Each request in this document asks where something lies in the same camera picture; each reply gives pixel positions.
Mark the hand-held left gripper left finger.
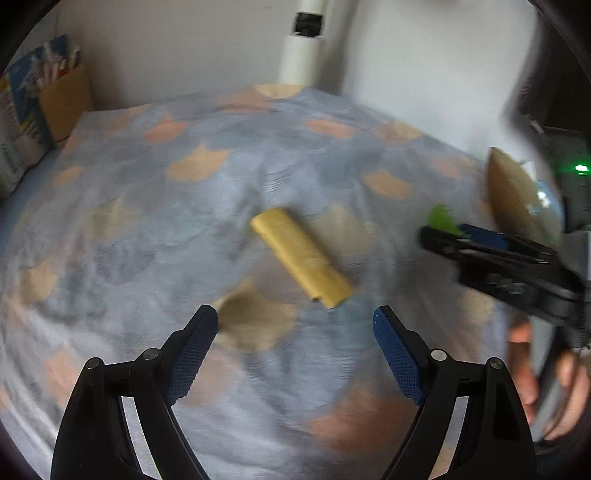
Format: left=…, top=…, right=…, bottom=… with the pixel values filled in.
left=50, top=304, right=219, bottom=480

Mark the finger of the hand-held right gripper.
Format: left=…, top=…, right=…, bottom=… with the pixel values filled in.
left=419, top=225, right=585, bottom=325
left=461, top=224, right=563, bottom=265

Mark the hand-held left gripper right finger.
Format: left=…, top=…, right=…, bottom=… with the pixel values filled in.
left=372, top=305, right=540, bottom=480

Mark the green plastic toy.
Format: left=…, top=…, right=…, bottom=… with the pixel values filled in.
left=427, top=204, right=463, bottom=235

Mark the person's right hand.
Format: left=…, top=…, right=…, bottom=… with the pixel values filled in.
left=507, top=322, right=589, bottom=440

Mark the blue shell-patterned bedsheet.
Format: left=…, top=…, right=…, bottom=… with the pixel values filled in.
left=0, top=83, right=546, bottom=480

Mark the black monitor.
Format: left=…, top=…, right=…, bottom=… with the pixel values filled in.
left=517, top=0, right=591, bottom=134

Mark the white pole with black joint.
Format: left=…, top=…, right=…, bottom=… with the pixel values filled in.
left=279, top=0, right=331, bottom=86

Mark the large white booklet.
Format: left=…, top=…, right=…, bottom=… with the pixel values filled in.
left=0, top=76, right=52, bottom=200

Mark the brown paper envelope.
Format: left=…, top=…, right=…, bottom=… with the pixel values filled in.
left=39, top=65, right=96, bottom=145

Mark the printed paper bag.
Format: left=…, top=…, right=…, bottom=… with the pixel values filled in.
left=8, top=34, right=82, bottom=154

